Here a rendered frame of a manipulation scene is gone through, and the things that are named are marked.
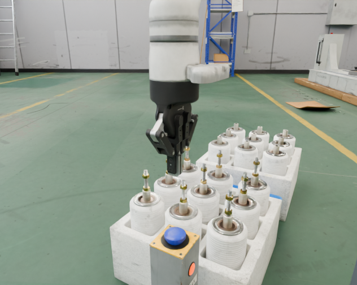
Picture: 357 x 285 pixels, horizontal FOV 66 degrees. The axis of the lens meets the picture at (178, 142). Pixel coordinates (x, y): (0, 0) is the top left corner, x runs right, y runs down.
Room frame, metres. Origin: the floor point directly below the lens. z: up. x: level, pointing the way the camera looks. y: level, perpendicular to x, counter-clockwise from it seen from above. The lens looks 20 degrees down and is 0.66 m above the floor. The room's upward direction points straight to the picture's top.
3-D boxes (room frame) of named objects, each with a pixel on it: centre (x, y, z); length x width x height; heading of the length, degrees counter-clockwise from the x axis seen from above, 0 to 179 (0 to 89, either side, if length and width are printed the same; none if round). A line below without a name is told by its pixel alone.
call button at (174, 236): (0.42, 0.01, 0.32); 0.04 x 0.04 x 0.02
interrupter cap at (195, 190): (0.71, -0.07, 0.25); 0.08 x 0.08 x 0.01
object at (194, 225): (0.61, -0.01, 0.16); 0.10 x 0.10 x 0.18
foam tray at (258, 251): (0.71, -0.07, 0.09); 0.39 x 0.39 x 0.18; 60
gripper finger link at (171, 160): (0.41, 0.01, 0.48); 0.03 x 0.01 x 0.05; 150
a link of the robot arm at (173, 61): (0.41, -0.01, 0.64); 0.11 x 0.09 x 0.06; 60
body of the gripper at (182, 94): (0.42, 0.01, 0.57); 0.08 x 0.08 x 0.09
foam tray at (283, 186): (1.18, -0.34, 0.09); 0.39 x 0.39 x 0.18; 62
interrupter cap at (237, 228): (0.55, -0.12, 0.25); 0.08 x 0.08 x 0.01
